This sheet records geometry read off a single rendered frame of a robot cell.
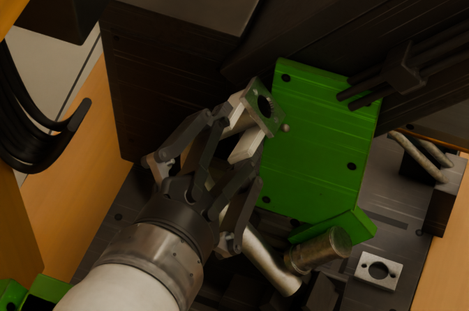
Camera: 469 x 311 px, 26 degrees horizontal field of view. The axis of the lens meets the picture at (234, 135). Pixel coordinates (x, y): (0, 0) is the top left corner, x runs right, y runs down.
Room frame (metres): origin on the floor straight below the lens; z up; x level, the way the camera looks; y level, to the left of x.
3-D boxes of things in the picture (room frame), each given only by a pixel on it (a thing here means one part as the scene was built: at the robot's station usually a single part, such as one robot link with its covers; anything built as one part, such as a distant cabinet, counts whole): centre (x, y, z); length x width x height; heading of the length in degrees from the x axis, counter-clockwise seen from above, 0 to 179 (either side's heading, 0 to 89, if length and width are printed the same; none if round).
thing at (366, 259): (0.61, -0.19, 0.90); 0.06 x 0.04 x 0.01; 68
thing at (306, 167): (0.65, -0.10, 1.17); 0.13 x 0.12 x 0.20; 159
